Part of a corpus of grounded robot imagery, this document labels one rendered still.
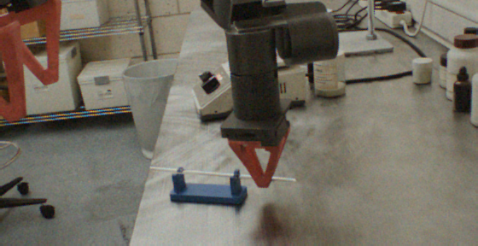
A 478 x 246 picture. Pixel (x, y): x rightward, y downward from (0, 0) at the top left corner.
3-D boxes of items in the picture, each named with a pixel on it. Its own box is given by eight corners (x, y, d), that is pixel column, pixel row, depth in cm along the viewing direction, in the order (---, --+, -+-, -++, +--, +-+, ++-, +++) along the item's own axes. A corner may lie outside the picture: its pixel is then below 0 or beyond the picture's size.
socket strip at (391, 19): (392, 29, 155) (391, 13, 153) (358, 5, 192) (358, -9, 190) (411, 26, 155) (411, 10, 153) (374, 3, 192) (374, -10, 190)
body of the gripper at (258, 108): (293, 112, 74) (289, 55, 71) (274, 143, 65) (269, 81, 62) (245, 111, 76) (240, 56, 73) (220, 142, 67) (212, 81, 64)
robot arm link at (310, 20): (217, 10, 75) (221, -34, 67) (302, -1, 77) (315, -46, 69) (238, 90, 70) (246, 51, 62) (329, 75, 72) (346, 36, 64)
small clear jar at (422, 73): (418, 78, 113) (418, 56, 112) (436, 80, 111) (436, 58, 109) (408, 83, 111) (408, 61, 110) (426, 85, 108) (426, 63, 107)
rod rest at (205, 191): (169, 200, 76) (165, 176, 75) (178, 188, 79) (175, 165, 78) (241, 205, 73) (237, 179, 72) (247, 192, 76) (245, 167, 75)
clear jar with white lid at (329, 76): (322, 87, 114) (319, 48, 112) (351, 89, 111) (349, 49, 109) (310, 96, 109) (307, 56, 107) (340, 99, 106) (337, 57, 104)
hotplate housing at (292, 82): (201, 122, 102) (195, 79, 100) (192, 101, 115) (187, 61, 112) (319, 102, 106) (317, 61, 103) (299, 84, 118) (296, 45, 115)
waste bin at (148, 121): (131, 166, 270) (116, 81, 256) (141, 140, 301) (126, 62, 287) (201, 160, 270) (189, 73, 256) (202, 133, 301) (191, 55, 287)
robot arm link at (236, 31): (219, 18, 68) (230, 26, 63) (275, 10, 69) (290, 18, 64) (225, 74, 70) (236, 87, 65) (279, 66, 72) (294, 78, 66)
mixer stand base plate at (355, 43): (267, 65, 134) (266, 60, 134) (261, 45, 153) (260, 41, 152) (394, 50, 134) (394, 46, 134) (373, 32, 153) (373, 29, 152)
